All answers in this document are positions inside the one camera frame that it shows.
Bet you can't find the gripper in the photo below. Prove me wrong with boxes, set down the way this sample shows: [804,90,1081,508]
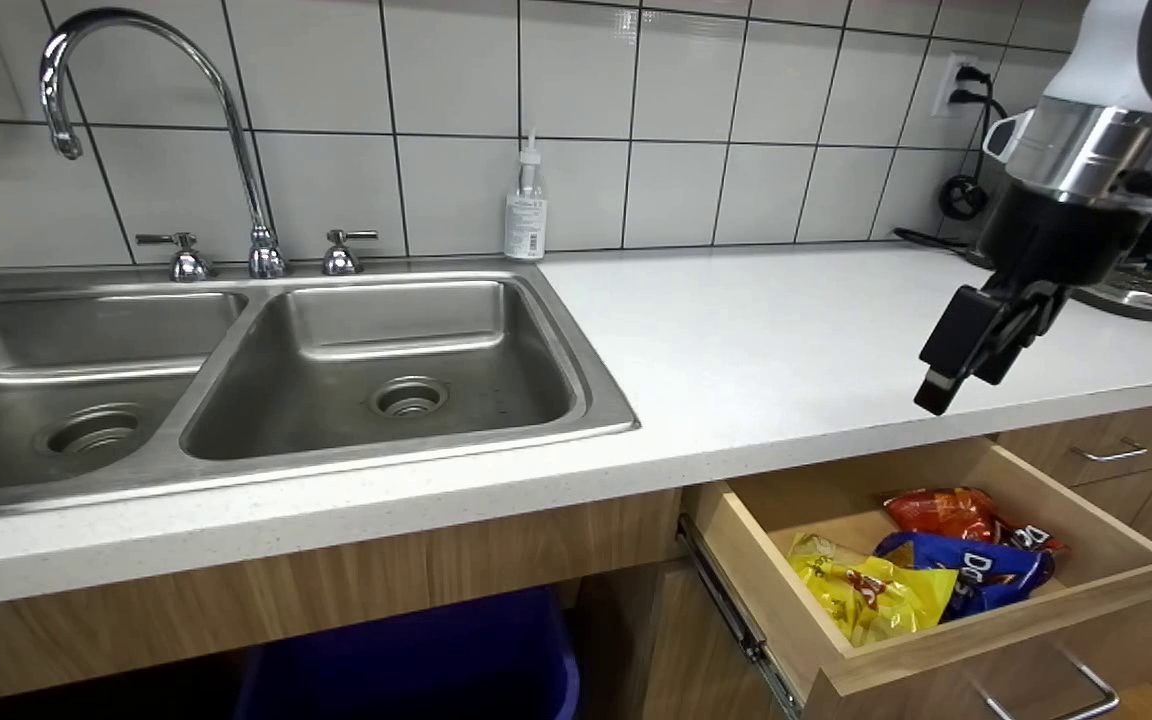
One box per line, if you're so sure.
[913,180,1152,417]

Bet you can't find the closed wooden drawer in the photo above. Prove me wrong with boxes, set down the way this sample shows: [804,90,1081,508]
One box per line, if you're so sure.
[995,396,1152,489]

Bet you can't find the silver appliance tray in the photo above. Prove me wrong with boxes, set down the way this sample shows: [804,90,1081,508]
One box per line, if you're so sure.
[1070,252,1152,322]

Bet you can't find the orange chip bag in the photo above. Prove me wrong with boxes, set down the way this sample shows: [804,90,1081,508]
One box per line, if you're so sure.
[883,487,1003,547]

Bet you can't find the blue chip bag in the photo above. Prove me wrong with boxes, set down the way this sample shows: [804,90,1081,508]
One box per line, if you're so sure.
[872,524,1069,623]

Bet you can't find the yellow chip bag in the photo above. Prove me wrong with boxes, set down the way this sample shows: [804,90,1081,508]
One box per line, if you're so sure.
[787,532,960,649]

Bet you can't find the open wooden drawer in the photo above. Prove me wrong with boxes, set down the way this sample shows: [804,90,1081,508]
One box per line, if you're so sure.
[677,436,1152,720]

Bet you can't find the clear pump bottle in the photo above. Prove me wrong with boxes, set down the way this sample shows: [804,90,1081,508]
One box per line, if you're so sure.
[503,129,549,262]

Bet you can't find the stainless steel double sink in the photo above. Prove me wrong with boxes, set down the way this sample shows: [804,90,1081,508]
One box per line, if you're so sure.
[0,262,641,523]

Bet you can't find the chrome tap lever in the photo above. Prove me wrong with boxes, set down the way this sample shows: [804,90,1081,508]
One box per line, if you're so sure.
[134,231,214,283]
[322,228,380,277]

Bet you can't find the blue bin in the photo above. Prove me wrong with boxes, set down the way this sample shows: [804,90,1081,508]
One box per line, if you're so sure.
[234,584,583,720]

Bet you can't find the chrome gooseneck tap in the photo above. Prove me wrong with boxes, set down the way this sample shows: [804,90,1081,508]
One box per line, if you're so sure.
[38,7,289,280]

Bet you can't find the black cable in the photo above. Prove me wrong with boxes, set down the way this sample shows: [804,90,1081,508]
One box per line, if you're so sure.
[892,227,999,269]
[938,65,1013,223]

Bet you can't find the silver drawer handle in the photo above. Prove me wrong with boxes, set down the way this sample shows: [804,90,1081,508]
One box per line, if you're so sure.
[1070,438,1150,464]
[969,648,1121,720]

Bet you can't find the white wall socket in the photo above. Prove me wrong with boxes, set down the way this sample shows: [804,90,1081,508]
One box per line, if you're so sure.
[930,51,989,123]

